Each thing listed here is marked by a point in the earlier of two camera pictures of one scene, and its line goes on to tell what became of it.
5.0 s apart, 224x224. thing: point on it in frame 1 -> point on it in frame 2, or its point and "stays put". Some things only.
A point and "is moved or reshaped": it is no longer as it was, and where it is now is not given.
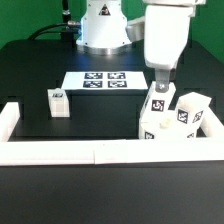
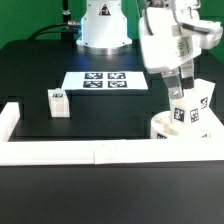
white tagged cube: [59, 102] stays put
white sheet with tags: [104, 80] stays put
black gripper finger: [162, 79] -> [174, 82]
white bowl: [155, 124] is moved or reshaped
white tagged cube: [156, 104] -> [193, 108]
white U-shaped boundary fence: [206, 149] stays put
